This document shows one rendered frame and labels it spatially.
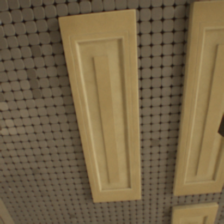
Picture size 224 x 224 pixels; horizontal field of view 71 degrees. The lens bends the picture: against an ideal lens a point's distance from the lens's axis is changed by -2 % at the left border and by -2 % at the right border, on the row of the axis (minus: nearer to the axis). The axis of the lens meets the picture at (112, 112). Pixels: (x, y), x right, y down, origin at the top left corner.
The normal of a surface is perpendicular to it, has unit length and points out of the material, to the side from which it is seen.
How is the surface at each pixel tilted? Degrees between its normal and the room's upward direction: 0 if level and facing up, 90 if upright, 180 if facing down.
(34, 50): 0
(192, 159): 11
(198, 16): 0
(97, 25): 0
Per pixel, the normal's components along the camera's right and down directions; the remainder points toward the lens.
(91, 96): -0.19, 0.40
